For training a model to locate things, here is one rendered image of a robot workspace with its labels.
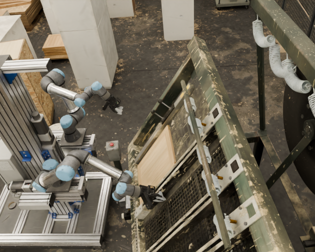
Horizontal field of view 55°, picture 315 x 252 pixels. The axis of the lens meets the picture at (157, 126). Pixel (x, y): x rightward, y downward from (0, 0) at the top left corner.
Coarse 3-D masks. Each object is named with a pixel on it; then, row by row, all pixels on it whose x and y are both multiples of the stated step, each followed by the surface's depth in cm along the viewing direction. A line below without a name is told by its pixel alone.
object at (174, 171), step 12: (204, 120) 180; (216, 120) 169; (204, 132) 176; (192, 144) 192; (204, 144) 185; (192, 156) 192; (180, 168) 200; (168, 180) 208; (156, 192) 217; (144, 204) 230; (144, 216) 238
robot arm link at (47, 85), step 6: (42, 78) 254; (48, 78) 253; (42, 84) 251; (48, 84) 249; (54, 84) 253; (48, 90) 249; (54, 90) 247; (60, 90) 245; (66, 90) 245; (60, 96) 247; (66, 96) 243; (72, 96) 241; (78, 96) 239; (84, 96) 240; (78, 102) 237; (84, 102) 240
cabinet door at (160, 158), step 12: (168, 132) 239; (156, 144) 253; (168, 144) 233; (144, 156) 268; (156, 156) 247; (168, 156) 228; (144, 168) 262; (156, 168) 241; (168, 168) 223; (144, 180) 255; (156, 180) 235
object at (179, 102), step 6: (192, 84) 228; (192, 90) 227; (174, 102) 239; (180, 102) 233; (174, 108) 237; (174, 114) 242; (168, 120) 246; (162, 126) 250; (156, 132) 254; (150, 138) 262; (156, 138) 259; (150, 144) 263; (144, 150) 268; (138, 156) 275; (138, 162) 279
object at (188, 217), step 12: (228, 168) 148; (240, 168) 141; (228, 180) 146; (228, 192) 155; (204, 204) 164; (192, 216) 170; (204, 216) 170; (180, 228) 178; (192, 228) 179; (168, 240) 187
